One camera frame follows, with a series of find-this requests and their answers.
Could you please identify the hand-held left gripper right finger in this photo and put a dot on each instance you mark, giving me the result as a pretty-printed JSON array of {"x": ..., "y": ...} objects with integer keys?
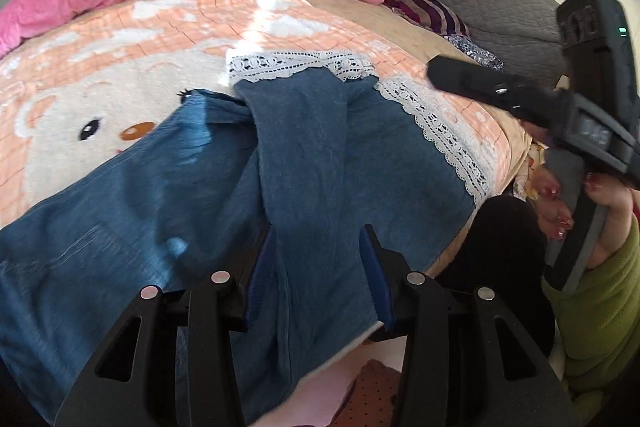
[{"x": 375, "y": 279}]

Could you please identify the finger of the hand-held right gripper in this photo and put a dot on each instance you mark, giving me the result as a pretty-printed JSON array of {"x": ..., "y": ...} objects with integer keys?
[{"x": 475, "y": 84}]

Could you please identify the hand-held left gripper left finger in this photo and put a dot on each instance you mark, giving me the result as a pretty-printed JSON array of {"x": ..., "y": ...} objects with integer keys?
[{"x": 260, "y": 279}]

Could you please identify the blue denim pants lace trim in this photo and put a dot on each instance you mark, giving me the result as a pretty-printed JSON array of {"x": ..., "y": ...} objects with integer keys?
[{"x": 310, "y": 147}]

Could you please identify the person's right forearm green sleeve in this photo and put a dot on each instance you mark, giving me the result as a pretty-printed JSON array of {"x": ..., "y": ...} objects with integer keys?
[{"x": 610, "y": 307}]

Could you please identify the person's right hand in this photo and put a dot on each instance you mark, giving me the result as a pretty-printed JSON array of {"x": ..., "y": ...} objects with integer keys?
[{"x": 617, "y": 207}]

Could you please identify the blue white patterned pillow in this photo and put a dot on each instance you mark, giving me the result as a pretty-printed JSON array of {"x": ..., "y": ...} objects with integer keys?
[{"x": 475, "y": 52}]

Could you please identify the purple striped pillow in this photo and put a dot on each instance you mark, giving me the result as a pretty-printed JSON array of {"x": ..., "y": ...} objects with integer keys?
[{"x": 425, "y": 7}]

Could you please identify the yellow printed cloth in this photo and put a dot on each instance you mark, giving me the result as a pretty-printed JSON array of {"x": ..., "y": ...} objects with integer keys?
[{"x": 527, "y": 162}]

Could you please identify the brown dotted slipper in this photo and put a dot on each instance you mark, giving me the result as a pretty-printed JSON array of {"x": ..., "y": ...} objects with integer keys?
[{"x": 372, "y": 397}]

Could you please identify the pale pink bed sheet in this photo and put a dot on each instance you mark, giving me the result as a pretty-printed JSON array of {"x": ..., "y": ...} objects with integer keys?
[{"x": 320, "y": 387}]

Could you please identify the person's black trouser leg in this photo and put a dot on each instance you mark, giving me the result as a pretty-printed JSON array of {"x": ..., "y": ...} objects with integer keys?
[{"x": 500, "y": 247}]

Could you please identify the peach bear printed blanket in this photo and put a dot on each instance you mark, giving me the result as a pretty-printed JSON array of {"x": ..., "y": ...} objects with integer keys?
[{"x": 100, "y": 72}]

